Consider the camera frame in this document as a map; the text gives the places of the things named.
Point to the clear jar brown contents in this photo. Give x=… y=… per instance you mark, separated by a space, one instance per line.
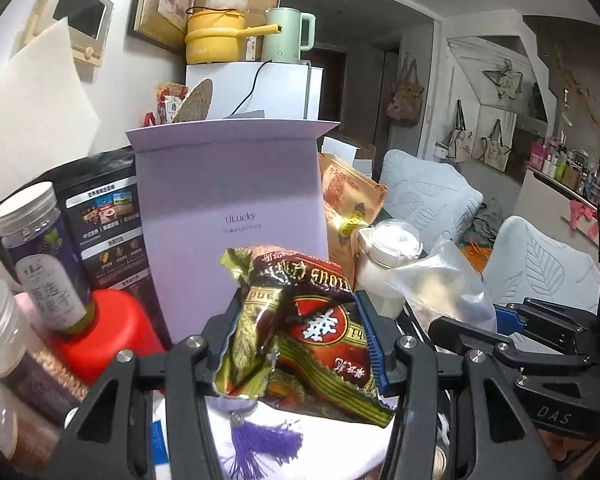
x=10 y=435

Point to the red green snack packet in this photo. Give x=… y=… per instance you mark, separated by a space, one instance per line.
x=320 y=330

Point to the yellow cooking pot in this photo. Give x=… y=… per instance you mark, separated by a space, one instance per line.
x=212 y=40

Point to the orange snack bag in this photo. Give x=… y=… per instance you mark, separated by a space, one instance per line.
x=345 y=195

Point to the gold framed picture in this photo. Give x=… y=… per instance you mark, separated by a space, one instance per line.
x=165 y=5

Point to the pink ribbon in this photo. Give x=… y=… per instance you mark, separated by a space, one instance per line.
x=580 y=212

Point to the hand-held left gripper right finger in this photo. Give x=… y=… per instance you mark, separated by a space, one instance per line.
x=377 y=350

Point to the purple gift box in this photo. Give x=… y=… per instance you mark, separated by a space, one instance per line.
x=230 y=185

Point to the large white carton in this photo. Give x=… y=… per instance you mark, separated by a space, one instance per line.
x=340 y=147

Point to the clear bag white contents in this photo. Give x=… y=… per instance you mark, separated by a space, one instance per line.
x=445 y=280

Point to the jar with purple label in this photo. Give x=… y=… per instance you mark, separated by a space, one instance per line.
x=40 y=260

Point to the white ceramic teapot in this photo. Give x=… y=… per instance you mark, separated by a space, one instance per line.
x=385 y=250

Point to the black snack bag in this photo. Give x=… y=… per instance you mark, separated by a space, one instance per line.
x=110 y=220

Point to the beige wall intercom panel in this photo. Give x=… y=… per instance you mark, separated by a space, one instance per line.
x=80 y=5

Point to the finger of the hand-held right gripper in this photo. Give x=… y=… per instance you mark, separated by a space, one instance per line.
x=505 y=319
x=460 y=332

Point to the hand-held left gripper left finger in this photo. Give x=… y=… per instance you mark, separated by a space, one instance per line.
x=220 y=330

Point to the purple tassel sachet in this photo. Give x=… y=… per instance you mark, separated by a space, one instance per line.
x=260 y=440

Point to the row of cosmetic bottles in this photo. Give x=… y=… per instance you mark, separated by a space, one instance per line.
x=560 y=160

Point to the white foam board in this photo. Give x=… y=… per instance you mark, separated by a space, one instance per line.
x=30 y=110

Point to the red snack bag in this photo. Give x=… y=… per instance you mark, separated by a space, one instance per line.
x=167 y=105

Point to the patterned brown tote bag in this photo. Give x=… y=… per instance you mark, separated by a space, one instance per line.
x=405 y=102

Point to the dark wooden door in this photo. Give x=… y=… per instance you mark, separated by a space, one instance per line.
x=330 y=85

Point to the colourful orange bag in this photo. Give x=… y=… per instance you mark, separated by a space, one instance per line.
x=477 y=250

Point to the beige canvas tote bag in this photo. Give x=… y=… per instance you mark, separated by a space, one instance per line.
x=495 y=147
x=460 y=137

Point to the grey wrapping paper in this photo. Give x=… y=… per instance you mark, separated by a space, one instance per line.
x=247 y=115

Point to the red plastic container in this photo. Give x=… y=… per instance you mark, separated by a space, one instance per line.
x=110 y=330

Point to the green electric kettle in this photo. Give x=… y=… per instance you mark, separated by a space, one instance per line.
x=282 y=35

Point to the white counter cabinet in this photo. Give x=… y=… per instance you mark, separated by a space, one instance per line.
x=540 y=200

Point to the white refrigerator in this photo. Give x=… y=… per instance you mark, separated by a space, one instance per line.
x=280 y=90

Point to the clear jar dark contents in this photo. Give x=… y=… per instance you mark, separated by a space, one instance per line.
x=10 y=330

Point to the round woven fan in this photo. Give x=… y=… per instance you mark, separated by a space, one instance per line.
x=195 y=102

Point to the grey leaf pattern chair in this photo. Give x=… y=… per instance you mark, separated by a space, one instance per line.
x=540 y=260
x=430 y=195

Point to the star shaped canvas bag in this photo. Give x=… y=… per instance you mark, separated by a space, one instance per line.
x=505 y=80

